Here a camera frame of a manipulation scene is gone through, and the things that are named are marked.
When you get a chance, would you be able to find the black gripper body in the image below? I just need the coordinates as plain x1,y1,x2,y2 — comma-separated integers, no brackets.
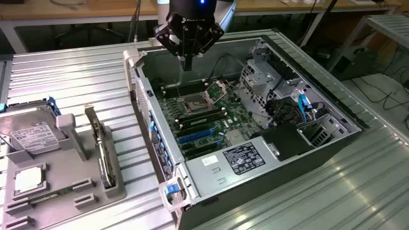
165,0,219,33

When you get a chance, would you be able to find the empty black RAM slot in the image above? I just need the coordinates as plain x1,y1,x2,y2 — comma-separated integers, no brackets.
163,85,208,95
161,83,208,92
164,88,209,99
161,80,207,90

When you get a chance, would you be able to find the black office chair base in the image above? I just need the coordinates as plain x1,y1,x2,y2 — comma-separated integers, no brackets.
52,23,125,41

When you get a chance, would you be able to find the perforated silver drive cage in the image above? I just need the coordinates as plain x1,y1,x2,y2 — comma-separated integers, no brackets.
239,39,309,115

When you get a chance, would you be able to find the thin metal locking lever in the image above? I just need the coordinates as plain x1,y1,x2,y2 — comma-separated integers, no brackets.
173,78,184,101

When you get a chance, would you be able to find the silver socket cover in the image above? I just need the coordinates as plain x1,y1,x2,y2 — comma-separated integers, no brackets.
204,80,233,103

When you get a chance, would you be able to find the CPU socket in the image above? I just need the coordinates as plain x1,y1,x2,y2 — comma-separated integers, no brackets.
181,94,211,114

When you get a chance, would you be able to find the green motherboard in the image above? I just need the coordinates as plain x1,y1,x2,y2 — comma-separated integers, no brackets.
152,78,268,161

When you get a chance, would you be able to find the black RAM stick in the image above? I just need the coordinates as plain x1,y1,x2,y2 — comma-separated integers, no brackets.
179,117,221,129

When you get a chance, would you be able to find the blue expansion slot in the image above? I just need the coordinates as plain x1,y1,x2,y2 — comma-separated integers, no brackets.
177,130,219,145

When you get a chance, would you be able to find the silver chipset heatsink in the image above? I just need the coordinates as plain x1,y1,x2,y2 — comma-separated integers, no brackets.
224,130,249,145

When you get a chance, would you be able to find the black box device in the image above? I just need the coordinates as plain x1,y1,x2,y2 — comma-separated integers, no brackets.
332,47,378,81

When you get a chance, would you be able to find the blue disk carrier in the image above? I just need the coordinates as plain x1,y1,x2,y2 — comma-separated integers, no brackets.
0,96,63,118

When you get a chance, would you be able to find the long black expansion slot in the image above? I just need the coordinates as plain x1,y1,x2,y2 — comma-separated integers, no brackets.
184,143,224,156

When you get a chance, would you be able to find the silver disk bay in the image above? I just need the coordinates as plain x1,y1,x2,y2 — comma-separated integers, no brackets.
296,112,363,148

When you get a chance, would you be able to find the grey metal slat side table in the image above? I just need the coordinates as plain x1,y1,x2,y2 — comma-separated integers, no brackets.
325,13,409,72

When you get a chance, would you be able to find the hard disk with white label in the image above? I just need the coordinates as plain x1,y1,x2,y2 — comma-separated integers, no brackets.
0,106,63,155

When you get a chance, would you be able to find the silver power supply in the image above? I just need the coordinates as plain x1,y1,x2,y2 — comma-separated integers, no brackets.
184,138,284,201

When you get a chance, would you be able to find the open black PC case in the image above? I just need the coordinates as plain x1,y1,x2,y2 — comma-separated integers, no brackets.
123,28,372,230

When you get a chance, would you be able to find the grey parts rack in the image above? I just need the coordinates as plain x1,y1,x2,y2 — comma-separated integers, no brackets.
0,112,128,230

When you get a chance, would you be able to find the silver CPU chip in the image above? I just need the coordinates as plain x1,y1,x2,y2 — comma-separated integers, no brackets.
15,167,47,193

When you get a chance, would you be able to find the green RAM stick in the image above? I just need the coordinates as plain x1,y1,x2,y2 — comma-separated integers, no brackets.
27,185,77,207

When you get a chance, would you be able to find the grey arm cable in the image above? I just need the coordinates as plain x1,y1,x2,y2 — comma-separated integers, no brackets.
128,0,141,43

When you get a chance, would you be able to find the thin black looped wire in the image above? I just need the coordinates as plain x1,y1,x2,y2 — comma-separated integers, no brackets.
207,54,248,81

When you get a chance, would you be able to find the wooden desk with white frame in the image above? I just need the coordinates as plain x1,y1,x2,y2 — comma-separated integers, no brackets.
235,0,402,27
0,0,169,55

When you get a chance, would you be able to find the black wire bundle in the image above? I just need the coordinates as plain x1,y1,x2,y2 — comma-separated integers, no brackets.
264,97,309,129

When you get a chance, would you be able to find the blue flat wire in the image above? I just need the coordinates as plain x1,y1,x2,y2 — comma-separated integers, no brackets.
296,94,313,123

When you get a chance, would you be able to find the black plastic air duct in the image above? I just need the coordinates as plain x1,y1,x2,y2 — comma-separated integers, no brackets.
251,122,316,162

